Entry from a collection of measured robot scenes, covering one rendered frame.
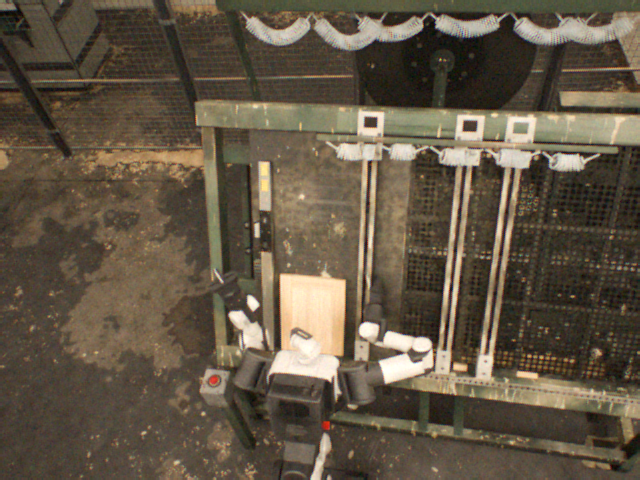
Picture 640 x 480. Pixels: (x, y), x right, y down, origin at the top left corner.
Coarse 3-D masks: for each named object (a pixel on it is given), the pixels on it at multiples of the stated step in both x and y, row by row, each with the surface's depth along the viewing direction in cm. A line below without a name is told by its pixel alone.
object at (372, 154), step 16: (368, 112) 213; (368, 128) 215; (368, 144) 205; (368, 160) 225; (368, 176) 229; (368, 192) 232; (368, 208) 231; (368, 224) 237; (368, 240) 236; (368, 256) 238; (368, 272) 241; (368, 288) 244; (368, 352) 262
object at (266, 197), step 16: (272, 176) 241; (272, 192) 243; (272, 208) 245; (272, 224) 248; (272, 240) 250; (272, 256) 252; (272, 272) 255; (272, 288) 257; (272, 304) 260; (272, 320) 263; (272, 336) 267
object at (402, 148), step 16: (400, 144) 208; (432, 144) 198; (448, 144) 197; (464, 144) 196; (480, 144) 195; (496, 144) 193; (512, 144) 192; (528, 144) 192; (544, 144) 191; (448, 160) 204; (512, 160) 199; (560, 160) 201; (576, 160) 195
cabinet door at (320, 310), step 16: (288, 288) 258; (304, 288) 256; (320, 288) 255; (336, 288) 253; (288, 304) 261; (304, 304) 260; (320, 304) 258; (336, 304) 256; (288, 320) 264; (304, 320) 263; (320, 320) 261; (336, 320) 259; (288, 336) 267; (320, 336) 264; (336, 336) 262; (320, 352) 267; (336, 352) 265
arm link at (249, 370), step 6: (246, 360) 216; (252, 360) 216; (240, 366) 218; (246, 366) 216; (252, 366) 216; (258, 366) 217; (240, 372) 217; (246, 372) 216; (252, 372) 216; (258, 372) 218; (240, 378) 217; (246, 378) 216; (252, 378) 217; (246, 384) 216; (252, 384) 218
